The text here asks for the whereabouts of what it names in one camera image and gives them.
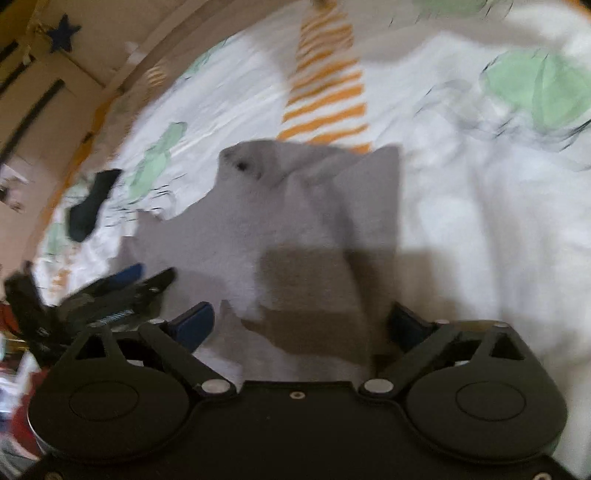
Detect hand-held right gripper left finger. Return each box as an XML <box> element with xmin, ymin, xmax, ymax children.
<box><xmin>69</xmin><ymin>301</ymin><xmax>235</xmax><ymax>398</ymax></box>

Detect blue star decoration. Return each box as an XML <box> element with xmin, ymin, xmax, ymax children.
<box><xmin>47</xmin><ymin>14</ymin><xmax>83</xmax><ymax>54</ymax></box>

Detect red clutter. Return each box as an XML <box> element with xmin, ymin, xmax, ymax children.
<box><xmin>0</xmin><ymin>302</ymin><xmax>51</xmax><ymax>462</ymax></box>

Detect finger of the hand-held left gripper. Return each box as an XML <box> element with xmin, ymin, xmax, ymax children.
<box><xmin>134</xmin><ymin>267</ymin><xmax>177</xmax><ymax>298</ymax></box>
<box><xmin>107</xmin><ymin>262</ymin><xmax>145</xmax><ymax>291</ymax></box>

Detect dark cloth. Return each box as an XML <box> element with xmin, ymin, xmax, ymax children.
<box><xmin>65</xmin><ymin>168</ymin><xmax>123</xmax><ymax>244</ymax></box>

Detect grey knit sweater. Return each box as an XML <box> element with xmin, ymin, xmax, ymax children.
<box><xmin>117</xmin><ymin>140</ymin><xmax>403</xmax><ymax>385</ymax></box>

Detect white leaf-print bed cover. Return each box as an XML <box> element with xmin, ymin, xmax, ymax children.
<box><xmin>34</xmin><ymin>0</ymin><xmax>591</xmax><ymax>393</ymax></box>

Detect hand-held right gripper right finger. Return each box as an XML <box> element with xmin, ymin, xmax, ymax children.
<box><xmin>359</xmin><ymin>302</ymin><xmax>533</xmax><ymax>398</ymax></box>

